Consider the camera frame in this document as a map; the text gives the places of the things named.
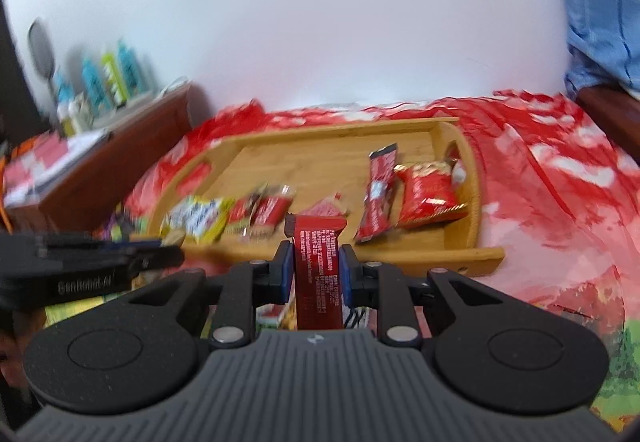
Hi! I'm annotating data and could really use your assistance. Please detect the white plastic bottles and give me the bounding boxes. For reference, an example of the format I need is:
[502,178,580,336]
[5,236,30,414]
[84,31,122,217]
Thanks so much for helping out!
[56,94,96,138]

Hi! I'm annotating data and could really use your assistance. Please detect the large red peanut bag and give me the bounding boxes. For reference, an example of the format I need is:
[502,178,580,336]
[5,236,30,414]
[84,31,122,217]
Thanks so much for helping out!
[394,161,469,229]

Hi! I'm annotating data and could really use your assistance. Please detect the green spray bottle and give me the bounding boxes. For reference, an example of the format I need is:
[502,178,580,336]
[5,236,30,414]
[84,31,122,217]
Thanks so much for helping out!
[100,52,126,108]

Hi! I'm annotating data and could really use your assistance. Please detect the dark red bar packet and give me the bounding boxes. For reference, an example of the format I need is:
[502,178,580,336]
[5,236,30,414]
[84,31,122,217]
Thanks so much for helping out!
[354,144,399,243]
[284,214,347,331]

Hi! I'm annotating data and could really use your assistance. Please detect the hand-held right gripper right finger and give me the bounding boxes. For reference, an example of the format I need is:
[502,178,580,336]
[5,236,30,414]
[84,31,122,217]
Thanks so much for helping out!
[341,245,507,349]

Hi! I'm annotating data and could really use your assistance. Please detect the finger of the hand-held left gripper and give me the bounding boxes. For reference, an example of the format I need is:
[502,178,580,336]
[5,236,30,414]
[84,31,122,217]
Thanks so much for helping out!
[127,242,185,275]

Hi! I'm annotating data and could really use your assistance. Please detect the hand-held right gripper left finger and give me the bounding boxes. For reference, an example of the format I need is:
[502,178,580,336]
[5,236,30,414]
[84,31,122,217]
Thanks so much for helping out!
[127,240,295,349]

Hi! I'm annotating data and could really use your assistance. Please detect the brown wooden cabinet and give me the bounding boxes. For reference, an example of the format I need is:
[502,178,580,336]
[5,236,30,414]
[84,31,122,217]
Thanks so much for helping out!
[5,83,194,234]

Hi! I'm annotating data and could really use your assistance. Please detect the red cherry print packet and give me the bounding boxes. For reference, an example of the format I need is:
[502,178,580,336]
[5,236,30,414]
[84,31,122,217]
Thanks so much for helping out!
[225,194,258,238]

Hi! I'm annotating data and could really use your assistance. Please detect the red white paper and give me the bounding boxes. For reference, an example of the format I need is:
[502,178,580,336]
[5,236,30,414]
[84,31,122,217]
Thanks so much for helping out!
[2,132,73,209]

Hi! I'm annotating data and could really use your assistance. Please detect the colourful printed cloth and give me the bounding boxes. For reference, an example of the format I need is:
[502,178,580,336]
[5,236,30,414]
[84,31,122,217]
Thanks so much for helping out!
[45,89,640,433]

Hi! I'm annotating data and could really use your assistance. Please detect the grey hand mirror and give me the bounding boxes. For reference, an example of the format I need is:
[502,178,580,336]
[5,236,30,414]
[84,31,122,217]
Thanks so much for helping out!
[27,19,57,79]

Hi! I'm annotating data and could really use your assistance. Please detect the yellow white snack packet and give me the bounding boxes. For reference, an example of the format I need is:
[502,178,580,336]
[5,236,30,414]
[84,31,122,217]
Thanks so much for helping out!
[160,196,236,244]

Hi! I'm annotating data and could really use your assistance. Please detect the red caramel biscuit packet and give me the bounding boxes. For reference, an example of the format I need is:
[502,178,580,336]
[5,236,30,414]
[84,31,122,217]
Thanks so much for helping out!
[249,186,296,239]

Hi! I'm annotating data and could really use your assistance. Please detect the brown wooden bed frame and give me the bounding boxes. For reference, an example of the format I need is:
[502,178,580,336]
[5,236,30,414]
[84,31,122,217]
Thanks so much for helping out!
[576,84,640,159]

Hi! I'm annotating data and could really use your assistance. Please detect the small blue bottle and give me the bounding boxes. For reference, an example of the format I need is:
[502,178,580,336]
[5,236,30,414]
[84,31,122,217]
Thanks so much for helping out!
[52,69,76,109]

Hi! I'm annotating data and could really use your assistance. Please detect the wooden serving tray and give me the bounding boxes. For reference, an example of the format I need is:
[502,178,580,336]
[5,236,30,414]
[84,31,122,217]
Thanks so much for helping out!
[150,117,506,278]

